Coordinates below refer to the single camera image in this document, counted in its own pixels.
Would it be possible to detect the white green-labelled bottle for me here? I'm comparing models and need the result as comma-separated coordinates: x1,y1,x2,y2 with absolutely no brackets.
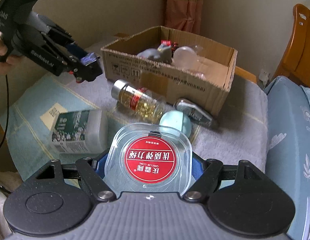
49,110,108,154

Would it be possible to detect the clear container red label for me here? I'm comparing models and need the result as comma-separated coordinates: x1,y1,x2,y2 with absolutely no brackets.
103,123,195,196

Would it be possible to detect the mint green round case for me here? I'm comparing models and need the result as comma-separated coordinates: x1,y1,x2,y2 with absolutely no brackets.
159,110,192,137

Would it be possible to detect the red toy train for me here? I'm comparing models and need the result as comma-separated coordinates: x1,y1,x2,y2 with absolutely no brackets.
161,40,179,51

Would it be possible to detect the pink pig keychain bottle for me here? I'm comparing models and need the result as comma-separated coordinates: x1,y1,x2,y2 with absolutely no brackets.
192,71,206,80

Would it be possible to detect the person's hand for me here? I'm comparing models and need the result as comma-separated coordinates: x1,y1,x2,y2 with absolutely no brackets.
0,32,23,75

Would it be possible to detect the grey blue towel mat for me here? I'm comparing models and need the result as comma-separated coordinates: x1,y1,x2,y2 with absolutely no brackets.
0,59,268,179

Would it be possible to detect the clear golden capsule bottle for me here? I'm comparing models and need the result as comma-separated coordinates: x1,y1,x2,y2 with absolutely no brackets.
111,80,166,124

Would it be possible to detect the brown cardboard box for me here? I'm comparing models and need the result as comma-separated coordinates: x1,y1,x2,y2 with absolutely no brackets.
101,26,237,117

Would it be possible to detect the grey toy figure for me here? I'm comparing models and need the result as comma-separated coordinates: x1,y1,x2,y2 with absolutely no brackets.
137,44,172,64

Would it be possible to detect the wooden bedside table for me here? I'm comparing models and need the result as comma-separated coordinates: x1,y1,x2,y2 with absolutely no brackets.
235,66,258,84

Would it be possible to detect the blue floral bedding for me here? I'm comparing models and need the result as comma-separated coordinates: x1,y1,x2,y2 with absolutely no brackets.
265,76,310,239

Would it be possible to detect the clear plastic ball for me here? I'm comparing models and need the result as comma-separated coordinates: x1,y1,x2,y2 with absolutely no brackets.
173,46,198,70

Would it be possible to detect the pink orange curtain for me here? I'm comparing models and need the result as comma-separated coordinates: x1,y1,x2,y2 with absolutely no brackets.
165,0,204,34

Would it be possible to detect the wooden headboard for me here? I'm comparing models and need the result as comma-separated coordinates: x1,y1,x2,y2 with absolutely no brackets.
272,4,310,87

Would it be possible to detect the black cable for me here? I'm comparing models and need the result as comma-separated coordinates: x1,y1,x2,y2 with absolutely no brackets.
0,74,10,156

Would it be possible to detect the white wall socket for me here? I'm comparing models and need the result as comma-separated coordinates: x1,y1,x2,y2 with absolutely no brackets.
259,69,270,85

